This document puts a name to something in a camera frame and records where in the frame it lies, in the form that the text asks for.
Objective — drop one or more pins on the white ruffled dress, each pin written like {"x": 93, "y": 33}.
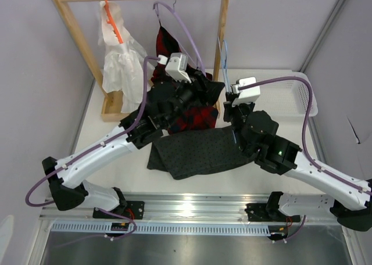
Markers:
{"x": 123, "y": 63}

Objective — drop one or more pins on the light blue wire hanger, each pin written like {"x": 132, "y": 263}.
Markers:
{"x": 223, "y": 63}

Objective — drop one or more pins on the dark grey dotted skirt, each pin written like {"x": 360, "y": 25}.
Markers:
{"x": 192, "y": 153}

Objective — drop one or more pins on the white perforated plastic basket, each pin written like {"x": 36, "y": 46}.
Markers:
{"x": 284, "y": 99}

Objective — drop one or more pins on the purple plastic hanger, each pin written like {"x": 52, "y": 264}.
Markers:
{"x": 199, "y": 62}

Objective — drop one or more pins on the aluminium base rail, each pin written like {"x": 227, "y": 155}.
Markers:
{"x": 129, "y": 172}

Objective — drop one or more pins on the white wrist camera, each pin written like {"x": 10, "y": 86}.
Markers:
{"x": 249, "y": 95}
{"x": 175, "y": 66}

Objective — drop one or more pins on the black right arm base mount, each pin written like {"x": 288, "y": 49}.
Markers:
{"x": 262, "y": 212}

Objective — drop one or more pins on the orange plastic hanger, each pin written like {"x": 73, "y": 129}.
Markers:
{"x": 112, "y": 22}

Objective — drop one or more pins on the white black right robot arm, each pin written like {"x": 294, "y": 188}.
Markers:
{"x": 256, "y": 136}

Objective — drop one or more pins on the red black plaid garment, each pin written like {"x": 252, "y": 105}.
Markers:
{"x": 197, "y": 117}

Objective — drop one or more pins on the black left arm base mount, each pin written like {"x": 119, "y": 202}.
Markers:
{"x": 134, "y": 210}

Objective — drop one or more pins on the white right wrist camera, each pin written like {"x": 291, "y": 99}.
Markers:
{"x": 249, "y": 95}

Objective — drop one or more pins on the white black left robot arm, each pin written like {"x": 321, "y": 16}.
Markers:
{"x": 165, "y": 104}

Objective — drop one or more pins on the white slotted cable duct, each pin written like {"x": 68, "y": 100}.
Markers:
{"x": 162, "y": 228}

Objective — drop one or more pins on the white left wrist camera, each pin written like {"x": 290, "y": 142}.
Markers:
{"x": 175, "y": 66}

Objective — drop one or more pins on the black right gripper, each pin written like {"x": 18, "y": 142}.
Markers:
{"x": 229, "y": 108}

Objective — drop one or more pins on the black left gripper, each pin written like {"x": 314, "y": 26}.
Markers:
{"x": 206, "y": 92}

